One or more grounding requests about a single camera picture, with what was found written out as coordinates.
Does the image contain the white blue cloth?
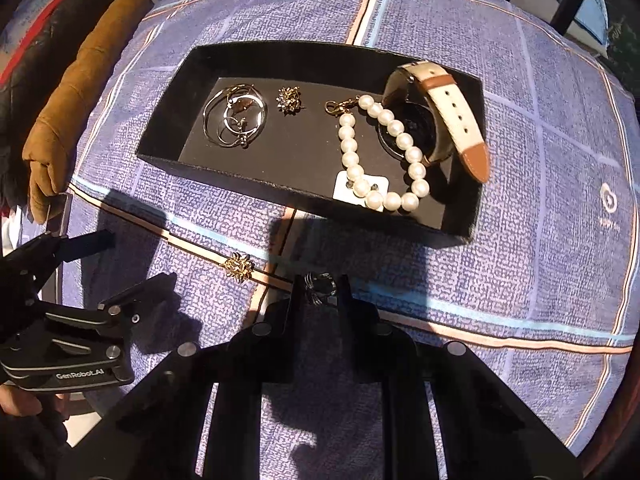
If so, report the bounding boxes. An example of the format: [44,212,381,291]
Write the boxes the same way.
[547,0,617,57]

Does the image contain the brown plush cushion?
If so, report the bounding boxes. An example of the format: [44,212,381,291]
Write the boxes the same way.
[22,0,153,224]

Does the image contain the black cardboard box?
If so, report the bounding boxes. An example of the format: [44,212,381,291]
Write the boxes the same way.
[135,41,486,248]

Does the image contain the small silver ring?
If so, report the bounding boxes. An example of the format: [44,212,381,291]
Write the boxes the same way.
[304,272,337,306]

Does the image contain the bright gold flower earring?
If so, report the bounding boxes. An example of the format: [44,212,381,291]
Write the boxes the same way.
[221,254,256,283]

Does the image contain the grey flat panel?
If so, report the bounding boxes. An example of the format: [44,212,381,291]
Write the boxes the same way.
[46,191,74,237]

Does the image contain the dark gold flower earring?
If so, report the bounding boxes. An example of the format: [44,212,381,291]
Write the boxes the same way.
[276,86,306,117]

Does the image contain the person's left hand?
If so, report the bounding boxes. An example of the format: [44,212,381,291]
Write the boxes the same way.
[0,384,47,418]

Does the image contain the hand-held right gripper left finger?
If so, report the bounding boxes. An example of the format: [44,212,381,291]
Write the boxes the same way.
[57,276,313,480]

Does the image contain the cream brown strap wristwatch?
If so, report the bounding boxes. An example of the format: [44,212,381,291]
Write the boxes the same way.
[376,60,492,184]

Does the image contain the green plants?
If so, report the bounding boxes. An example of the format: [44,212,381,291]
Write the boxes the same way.
[604,7,640,93]

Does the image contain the white earring card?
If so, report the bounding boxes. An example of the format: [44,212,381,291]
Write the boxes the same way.
[332,170,391,207]

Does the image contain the white pearl bracelet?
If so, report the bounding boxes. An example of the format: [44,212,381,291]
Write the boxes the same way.
[324,95,429,213]

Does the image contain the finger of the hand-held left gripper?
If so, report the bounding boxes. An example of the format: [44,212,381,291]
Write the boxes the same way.
[97,273,179,327]
[0,230,117,311]

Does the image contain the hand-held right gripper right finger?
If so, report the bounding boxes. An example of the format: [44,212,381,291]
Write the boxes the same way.
[334,276,583,480]

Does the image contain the small silver hoop earring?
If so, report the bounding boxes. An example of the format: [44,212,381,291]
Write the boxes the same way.
[217,109,252,150]

